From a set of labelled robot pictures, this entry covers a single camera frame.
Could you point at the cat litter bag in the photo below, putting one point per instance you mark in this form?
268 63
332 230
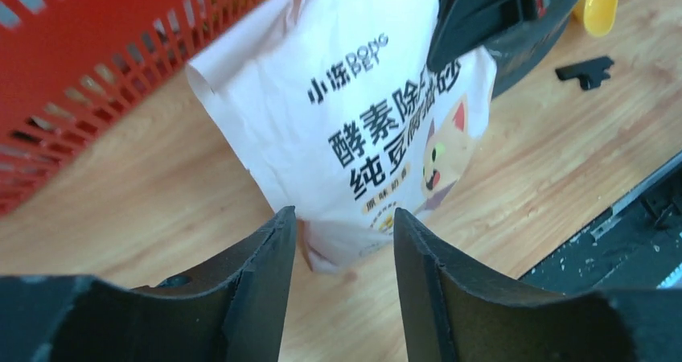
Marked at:
331 107

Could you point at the red plastic shopping basket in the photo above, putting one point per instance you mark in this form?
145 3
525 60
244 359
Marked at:
70 69

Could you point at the grey plastic litter box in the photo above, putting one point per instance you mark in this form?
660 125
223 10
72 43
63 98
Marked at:
518 50

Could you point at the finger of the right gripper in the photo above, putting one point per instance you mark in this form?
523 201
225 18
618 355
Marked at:
463 25

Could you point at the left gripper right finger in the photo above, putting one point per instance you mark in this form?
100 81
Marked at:
455 308

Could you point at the yellow plastic scoop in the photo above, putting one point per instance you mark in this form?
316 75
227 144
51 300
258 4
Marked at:
597 17

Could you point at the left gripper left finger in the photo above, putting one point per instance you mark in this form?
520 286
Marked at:
231 307

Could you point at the black bag clip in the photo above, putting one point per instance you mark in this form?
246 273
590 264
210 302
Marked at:
589 73

